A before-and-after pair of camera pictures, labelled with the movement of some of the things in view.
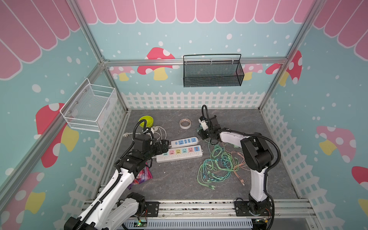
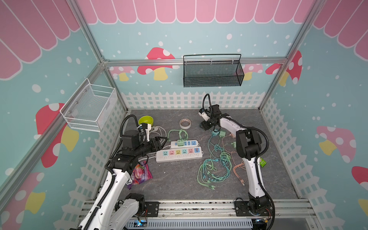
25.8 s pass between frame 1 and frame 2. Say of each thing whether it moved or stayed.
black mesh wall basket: stayed
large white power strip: stayed
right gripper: moved
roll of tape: stayed
